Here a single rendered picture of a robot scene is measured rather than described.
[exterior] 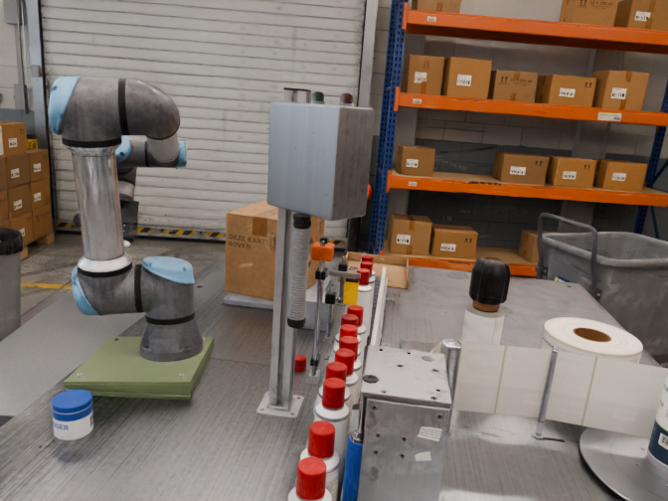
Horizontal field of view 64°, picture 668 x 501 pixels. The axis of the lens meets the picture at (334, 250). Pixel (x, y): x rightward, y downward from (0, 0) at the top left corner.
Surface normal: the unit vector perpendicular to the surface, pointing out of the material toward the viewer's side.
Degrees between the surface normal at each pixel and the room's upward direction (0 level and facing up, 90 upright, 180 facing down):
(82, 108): 92
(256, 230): 90
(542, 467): 0
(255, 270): 90
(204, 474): 0
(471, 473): 0
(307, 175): 90
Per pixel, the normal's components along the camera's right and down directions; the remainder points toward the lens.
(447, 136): 0.03, 0.26
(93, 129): 0.43, 0.38
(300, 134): -0.68, 0.14
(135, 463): 0.07, -0.96
